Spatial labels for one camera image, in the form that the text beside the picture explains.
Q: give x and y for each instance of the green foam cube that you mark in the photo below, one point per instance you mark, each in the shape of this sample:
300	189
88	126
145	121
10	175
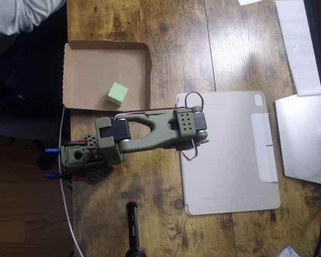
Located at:
117	92

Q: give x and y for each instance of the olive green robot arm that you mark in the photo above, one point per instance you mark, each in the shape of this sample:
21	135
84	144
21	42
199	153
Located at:
155	128

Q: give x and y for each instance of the brown cardboard tray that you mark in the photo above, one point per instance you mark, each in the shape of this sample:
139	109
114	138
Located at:
91	69

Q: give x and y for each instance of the beige tablet folio case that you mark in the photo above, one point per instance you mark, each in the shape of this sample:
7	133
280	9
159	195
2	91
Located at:
230	174

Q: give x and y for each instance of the black stand pole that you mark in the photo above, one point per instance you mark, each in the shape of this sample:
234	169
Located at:
133	227

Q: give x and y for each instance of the silver monitor stand base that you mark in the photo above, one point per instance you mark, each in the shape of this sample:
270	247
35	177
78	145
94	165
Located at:
302	139

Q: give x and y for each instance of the white paper sheet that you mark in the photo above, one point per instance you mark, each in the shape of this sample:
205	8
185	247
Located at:
251	1

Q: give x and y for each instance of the white foam sheet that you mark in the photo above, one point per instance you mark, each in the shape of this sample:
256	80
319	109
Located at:
297	40

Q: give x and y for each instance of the white and blue box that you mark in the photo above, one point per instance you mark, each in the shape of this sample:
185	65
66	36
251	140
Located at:
289	253

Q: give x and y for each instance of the grey shirt of person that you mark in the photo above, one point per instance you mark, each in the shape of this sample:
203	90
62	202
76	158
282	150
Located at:
13	13

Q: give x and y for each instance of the olive perforated base plate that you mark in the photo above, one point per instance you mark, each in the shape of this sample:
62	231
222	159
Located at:
97	174

